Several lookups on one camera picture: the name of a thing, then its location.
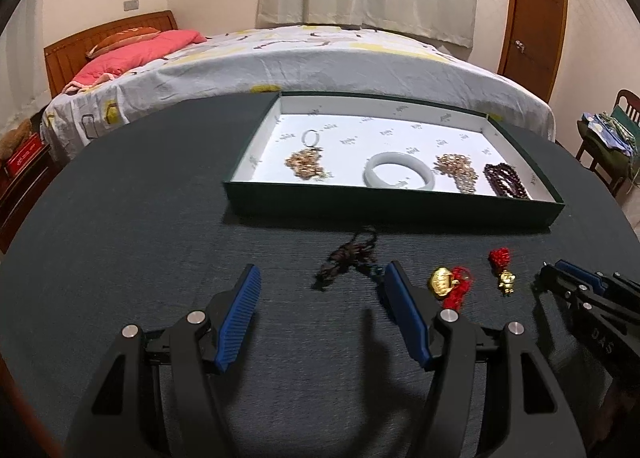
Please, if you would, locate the blue patterned cloth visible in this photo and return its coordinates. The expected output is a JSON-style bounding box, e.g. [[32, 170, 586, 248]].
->
[[582, 112, 638, 153]]

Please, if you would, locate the wooden headboard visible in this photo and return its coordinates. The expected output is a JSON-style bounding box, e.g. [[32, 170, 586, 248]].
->
[[44, 10, 179, 99]]

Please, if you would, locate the dark red bead bracelet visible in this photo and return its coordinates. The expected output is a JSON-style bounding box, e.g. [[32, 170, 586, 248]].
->
[[482, 163, 532, 199]]

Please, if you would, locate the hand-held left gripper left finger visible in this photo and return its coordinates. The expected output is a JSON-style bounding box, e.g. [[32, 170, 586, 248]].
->
[[65, 264, 263, 458]]

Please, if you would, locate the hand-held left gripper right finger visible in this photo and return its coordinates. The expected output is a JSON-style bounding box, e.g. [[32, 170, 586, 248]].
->
[[382, 260, 588, 458]]

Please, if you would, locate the bed with printed white sheet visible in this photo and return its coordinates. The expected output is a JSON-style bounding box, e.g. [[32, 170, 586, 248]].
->
[[40, 24, 557, 163]]

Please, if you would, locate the red box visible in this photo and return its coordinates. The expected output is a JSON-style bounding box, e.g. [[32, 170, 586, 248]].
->
[[5, 133, 45, 179]]

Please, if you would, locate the dark brown bead bracelet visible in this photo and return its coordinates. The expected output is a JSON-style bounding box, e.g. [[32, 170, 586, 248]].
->
[[312, 226, 386, 293]]

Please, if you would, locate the dark green garment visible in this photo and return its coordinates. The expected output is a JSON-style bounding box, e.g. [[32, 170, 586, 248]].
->
[[576, 120, 636, 171]]

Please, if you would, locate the gold figurine red knot charm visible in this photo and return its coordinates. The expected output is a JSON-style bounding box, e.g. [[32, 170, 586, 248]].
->
[[487, 248, 518, 297]]

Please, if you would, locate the pink blanket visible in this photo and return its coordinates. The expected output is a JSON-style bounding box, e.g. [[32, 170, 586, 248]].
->
[[62, 29, 208, 93]]

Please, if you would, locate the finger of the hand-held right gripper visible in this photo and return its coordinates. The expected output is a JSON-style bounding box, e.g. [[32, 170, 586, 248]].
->
[[554, 259, 640, 295], [534, 264, 640, 326]]

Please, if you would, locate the brown wooden door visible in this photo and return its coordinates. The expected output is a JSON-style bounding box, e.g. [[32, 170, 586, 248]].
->
[[497, 0, 570, 106]]

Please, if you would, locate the sheer white curtain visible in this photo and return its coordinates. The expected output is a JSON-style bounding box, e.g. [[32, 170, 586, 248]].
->
[[0, 12, 48, 139]]

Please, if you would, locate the gold ingot red cord charm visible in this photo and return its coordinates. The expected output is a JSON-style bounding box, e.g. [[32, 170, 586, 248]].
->
[[427, 265, 476, 311]]

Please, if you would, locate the brown teddy bear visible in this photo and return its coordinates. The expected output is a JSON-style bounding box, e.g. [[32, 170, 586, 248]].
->
[[0, 119, 33, 159]]

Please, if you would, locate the wooden chair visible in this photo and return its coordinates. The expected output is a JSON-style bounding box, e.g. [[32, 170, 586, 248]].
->
[[575, 89, 640, 199]]

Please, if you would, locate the wooden nightstand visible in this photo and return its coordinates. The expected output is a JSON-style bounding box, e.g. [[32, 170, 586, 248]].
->
[[0, 143, 56, 253]]

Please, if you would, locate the gold bead bracelet with ring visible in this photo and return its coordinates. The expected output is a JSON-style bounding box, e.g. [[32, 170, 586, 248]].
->
[[284, 148, 333, 183]]

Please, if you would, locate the orange pillow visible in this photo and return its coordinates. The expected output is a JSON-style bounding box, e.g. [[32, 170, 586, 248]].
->
[[85, 26, 162, 58]]

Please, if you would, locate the teal board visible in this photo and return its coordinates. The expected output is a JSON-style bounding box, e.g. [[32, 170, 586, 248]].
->
[[612, 105, 640, 139]]

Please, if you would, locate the dark green tray box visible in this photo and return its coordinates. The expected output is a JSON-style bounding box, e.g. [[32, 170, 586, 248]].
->
[[221, 91, 566, 233]]

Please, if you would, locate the white jade bangle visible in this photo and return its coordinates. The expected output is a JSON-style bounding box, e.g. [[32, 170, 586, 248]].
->
[[363, 151, 435, 190]]

